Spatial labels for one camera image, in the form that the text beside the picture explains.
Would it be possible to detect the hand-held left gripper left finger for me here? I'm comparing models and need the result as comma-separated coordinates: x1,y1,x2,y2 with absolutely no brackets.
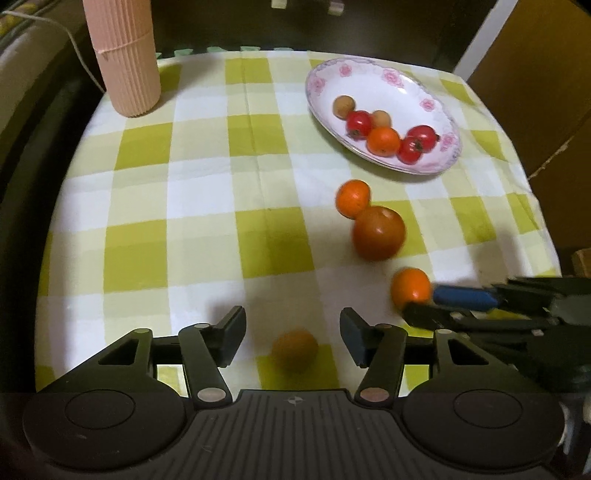
74,305,247,409

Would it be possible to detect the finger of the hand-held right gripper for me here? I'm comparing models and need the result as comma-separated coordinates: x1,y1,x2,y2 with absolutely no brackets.
433,276,591,312
402,302,490,334

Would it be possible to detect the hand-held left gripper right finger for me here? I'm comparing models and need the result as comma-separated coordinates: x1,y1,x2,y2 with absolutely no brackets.
339,307,513,409

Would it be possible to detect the small tangerine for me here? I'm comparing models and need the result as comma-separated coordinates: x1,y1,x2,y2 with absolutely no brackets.
366,126,402,157
390,268,433,311
271,329,320,374
335,179,371,219

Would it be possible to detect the red cherry tomato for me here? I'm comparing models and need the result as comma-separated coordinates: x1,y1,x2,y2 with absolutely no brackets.
345,110,375,139
396,137,424,165
406,124,438,152

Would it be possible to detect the white floral plate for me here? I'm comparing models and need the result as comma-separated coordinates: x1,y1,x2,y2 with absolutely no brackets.
305,58,462,176

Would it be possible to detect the large red tomato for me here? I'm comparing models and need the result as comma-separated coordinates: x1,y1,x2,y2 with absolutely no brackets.
352,205,407,261

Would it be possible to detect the green white checked tablecloth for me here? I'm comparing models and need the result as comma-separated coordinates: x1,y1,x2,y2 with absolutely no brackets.
34,46,561,398

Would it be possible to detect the brown wooden cabinet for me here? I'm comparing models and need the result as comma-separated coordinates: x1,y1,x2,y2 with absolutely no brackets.
455,0,591,252

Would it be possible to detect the green foam mat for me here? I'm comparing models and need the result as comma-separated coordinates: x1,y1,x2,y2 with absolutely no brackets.
154,44,289,59

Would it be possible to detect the pink ribbed paper roll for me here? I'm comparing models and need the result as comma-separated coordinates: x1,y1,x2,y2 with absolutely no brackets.
82,0,162,118

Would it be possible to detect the black drawer cabinet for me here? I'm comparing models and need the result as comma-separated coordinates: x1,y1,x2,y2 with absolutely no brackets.
150,0,502,72

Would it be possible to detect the clear drawer handle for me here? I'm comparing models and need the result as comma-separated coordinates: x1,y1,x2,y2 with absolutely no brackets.
271,0,345,16

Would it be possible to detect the white string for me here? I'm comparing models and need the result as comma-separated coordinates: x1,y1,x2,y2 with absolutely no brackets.
0,9,153,93

